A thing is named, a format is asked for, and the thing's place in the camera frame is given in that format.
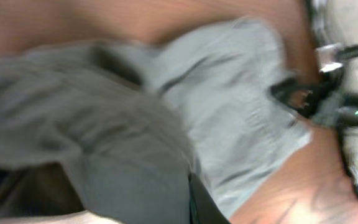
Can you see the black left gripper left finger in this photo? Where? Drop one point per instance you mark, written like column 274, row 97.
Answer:
column 37, row 192

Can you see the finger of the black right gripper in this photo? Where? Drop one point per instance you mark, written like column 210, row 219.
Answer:
column 288, row 88
column 306, row 106

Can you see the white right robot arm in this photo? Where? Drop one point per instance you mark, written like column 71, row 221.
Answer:
column 348, row 140

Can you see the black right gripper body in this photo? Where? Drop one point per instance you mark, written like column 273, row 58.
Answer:
column 340, row 108

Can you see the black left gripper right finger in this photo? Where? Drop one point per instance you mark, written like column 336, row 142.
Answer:
column 203, row 209

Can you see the grey shorts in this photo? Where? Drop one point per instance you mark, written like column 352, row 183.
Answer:
column 128, row 122

